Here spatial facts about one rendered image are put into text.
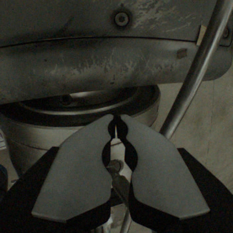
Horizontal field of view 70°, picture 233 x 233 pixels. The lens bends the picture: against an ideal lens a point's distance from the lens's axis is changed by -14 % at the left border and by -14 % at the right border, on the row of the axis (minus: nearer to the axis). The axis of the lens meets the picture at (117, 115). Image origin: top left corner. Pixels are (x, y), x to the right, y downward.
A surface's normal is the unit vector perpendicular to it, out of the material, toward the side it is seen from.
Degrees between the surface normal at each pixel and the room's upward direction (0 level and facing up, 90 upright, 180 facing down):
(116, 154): 8
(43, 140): 26
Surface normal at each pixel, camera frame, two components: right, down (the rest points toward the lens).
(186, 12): 0.37, 0.46
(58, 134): 0.07, 0.48
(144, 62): 0.34, 0.72
